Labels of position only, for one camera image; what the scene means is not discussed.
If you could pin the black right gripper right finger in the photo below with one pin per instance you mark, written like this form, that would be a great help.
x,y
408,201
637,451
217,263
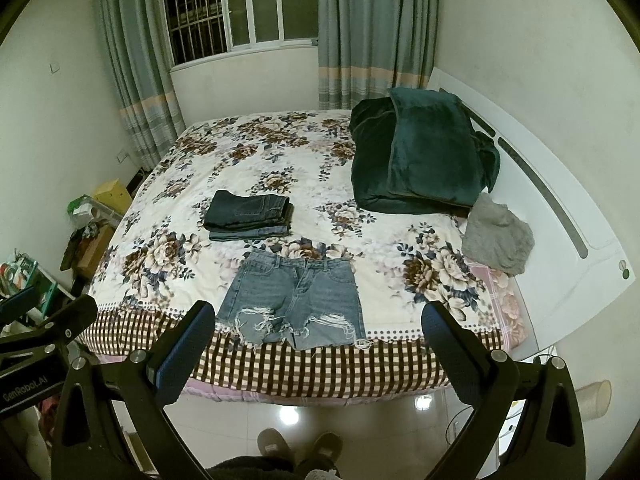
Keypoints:
x,y
548,441

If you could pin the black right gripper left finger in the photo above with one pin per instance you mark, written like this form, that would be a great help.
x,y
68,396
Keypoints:
x,y
88,442

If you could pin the light blue ripped denim shorts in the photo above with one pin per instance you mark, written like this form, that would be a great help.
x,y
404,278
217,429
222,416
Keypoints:
x,y
306,303

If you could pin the green rack with clutter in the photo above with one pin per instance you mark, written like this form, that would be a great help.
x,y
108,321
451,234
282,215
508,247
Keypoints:
x,y
19,272

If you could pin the floral bed sheet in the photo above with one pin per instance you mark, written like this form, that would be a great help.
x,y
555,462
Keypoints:
x,y
161,260

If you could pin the brown cardboard box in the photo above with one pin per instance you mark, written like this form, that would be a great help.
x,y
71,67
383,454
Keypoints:
x,y
92,251

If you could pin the left grey slipper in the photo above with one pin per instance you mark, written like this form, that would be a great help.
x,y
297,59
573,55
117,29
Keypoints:
x,y
271,443

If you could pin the grey slipper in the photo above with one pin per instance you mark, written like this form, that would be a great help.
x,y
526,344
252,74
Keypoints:
x,y
328,446
271,443

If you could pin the folded dark jeans stack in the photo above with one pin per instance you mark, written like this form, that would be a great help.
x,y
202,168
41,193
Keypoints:
x,y
233,217

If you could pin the white bed headboard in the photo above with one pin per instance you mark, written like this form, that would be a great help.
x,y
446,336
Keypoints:
x,y
577,267

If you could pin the yellow box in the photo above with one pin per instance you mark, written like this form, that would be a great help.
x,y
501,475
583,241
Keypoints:
x,y
113,194

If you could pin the right grey slipper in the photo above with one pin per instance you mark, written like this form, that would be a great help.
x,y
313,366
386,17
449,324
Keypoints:
x,y
328,446

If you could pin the grey folded cloth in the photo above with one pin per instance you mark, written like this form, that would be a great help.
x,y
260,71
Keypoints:
x,y
496,237

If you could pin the dark green folded blanket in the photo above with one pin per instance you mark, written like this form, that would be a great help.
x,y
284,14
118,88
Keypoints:
x,y
417,152

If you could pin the left grey-green curtain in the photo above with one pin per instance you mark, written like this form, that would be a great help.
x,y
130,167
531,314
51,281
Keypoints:
x,y
136,61

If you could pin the grey-green curtain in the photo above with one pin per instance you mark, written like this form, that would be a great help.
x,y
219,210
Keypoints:
x,y
366,47
136,61

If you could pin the window with metal grille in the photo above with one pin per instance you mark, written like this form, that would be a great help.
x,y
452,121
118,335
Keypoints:
x,y
198,29

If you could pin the right grey-green curtain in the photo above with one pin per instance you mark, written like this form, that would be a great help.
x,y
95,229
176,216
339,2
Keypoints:
x,y
366,47

